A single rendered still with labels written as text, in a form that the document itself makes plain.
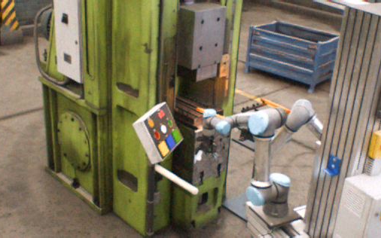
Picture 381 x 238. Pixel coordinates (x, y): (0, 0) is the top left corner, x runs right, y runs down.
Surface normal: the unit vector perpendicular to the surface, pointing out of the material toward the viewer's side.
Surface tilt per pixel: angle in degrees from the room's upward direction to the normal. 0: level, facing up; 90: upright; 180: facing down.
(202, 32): 90
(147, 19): 89
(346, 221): 90
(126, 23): 89
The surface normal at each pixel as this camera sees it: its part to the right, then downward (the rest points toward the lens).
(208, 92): -0.73, 0.25
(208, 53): 0.69, 0.34
